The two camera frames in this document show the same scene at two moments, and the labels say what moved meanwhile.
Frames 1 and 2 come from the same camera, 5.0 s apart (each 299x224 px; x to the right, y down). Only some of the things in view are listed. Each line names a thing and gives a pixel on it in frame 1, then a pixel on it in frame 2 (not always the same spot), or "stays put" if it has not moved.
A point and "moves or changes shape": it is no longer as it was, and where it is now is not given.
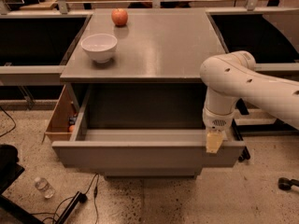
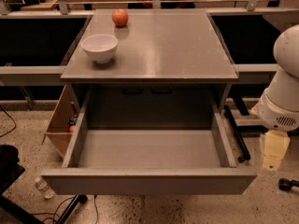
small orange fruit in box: [71, 128] stays put
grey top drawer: [144, 127] moves or changes shape
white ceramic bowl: [100, 46] stays put
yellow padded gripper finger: [213, 141] → [276, 144]
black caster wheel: [286, 184] stays put
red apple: [120, 17] stays put
